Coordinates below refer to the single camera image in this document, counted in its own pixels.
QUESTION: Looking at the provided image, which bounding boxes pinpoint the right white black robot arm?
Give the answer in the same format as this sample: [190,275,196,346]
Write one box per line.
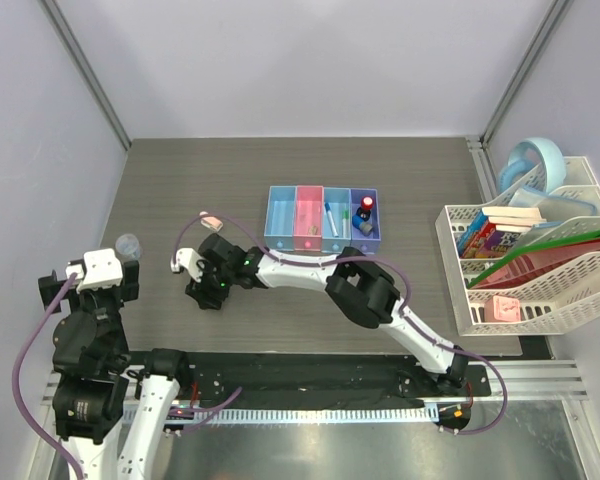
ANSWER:
[170,234,468,395]

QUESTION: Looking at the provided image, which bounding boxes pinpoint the green white marker pen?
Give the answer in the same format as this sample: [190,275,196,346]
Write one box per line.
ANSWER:
[342,209,351,240]

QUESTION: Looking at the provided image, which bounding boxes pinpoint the pink plastic bin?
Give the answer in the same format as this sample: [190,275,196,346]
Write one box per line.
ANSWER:
[294,185,323,252]

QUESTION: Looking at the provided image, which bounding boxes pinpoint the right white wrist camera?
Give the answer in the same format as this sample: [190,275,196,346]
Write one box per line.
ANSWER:
[170,248,204,282]

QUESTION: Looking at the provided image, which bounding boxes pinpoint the left light blue bin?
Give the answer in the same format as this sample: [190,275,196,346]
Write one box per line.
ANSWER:
[264,186,296,252]

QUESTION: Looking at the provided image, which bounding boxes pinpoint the white plastic file rack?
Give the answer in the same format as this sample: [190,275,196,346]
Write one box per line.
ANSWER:
[435,157,600,336]

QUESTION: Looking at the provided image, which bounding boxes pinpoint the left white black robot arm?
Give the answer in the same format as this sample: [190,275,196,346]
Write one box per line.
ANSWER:
[38,259,193,479]

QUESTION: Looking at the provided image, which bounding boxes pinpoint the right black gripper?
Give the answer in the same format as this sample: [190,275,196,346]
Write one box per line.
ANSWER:
[186,258,235,312]

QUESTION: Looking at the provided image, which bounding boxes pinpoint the control board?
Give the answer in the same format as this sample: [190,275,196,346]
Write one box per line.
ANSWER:
[166,406,195,433]
[436,404,471,435]

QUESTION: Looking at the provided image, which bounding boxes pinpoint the blue white marker pen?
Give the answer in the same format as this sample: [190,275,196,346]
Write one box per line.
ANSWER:
[324,202,341,238]

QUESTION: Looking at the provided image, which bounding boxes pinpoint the light blue tape roll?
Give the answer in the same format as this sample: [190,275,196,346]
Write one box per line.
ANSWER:
[498,137,567,193]

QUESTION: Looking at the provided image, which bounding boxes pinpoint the blue grey glue stick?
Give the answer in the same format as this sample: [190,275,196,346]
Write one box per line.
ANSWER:
[352,214,374,236]

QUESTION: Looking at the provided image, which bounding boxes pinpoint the purple plastic bin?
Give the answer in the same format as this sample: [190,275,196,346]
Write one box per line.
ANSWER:
[350,188,382,254]

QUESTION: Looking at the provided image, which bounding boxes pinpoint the light blue bin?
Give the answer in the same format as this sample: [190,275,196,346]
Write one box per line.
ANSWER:
[321,187,352,254]
[264,186,296,252]

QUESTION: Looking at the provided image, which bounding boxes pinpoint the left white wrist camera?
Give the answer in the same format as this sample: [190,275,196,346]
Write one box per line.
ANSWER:
[65,248,123,292]

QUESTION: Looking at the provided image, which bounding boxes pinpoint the pink item in rack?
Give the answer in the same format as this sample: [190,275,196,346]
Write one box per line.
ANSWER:
[484,295,521,323]

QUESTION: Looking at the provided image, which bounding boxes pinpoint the clear jar of paper clips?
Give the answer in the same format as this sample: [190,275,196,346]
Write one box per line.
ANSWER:
[115,233,142,260]

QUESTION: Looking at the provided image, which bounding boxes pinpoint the white slotted cable duct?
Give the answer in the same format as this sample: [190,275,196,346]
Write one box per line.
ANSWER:
[164,403,440,426]

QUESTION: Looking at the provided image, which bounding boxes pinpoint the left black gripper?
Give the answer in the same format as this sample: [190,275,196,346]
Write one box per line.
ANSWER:
[42,258,137,363]

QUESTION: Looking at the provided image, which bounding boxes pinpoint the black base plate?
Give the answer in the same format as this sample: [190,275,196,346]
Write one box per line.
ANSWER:
[188,352,492,400]

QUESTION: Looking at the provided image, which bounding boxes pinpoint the left control board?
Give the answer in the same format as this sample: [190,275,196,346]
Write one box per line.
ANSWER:
[166,406,195,433]

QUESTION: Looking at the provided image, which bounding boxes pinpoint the pink white mini stapler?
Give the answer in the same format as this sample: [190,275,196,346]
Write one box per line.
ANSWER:
[199,211,223,233]

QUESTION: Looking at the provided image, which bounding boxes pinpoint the stack of books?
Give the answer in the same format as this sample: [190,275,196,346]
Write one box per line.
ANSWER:
[456,206,546,259]

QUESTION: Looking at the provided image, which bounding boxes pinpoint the right control board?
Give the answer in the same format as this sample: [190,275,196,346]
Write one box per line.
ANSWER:
[436,404,471,435]

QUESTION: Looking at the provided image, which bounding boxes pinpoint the red cap black stamp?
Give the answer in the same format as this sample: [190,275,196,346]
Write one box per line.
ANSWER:
[356,196,375,221]

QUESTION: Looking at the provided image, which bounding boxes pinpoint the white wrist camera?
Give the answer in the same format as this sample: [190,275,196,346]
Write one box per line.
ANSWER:
[65,248,123,292]
[170,248,204,282]

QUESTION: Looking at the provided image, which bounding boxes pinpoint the red green folders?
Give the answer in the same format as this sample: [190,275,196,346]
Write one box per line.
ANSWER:
[467,230,600,290]

